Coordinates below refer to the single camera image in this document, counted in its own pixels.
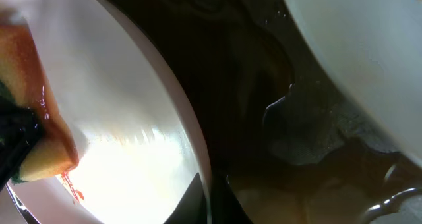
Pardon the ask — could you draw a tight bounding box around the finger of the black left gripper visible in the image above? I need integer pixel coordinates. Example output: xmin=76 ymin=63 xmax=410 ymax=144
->
xmin=1 ymin=98 xmax=43 ymax=190

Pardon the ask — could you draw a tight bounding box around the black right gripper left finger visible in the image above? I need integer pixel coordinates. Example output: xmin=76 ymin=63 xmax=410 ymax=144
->
xmin=164 ymin=173 xmax=207 ymax=224

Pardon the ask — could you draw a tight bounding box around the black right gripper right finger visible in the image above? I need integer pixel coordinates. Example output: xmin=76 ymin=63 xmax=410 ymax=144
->
xmin=210 ymin=174 xmax=253 ymax=224

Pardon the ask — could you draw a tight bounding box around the orange green sponge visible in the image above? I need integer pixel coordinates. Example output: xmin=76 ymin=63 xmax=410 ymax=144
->
xmin=1 ymin=25 xmax=79 ymax=185

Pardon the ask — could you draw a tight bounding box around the white plate with sauce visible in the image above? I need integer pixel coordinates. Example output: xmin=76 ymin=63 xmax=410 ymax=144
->
xmin=1 ymin=0 xmax=212 ymax=223

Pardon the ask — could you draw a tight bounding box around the large brown serving tray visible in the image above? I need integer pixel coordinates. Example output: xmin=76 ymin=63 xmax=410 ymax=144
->
xmin=108 ymin=0 xmax=421 ymax=223

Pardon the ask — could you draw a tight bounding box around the pale blue plate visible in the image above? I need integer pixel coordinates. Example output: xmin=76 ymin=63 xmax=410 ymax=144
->
xmin=284 ymin=0 xmax=421 ymax=164

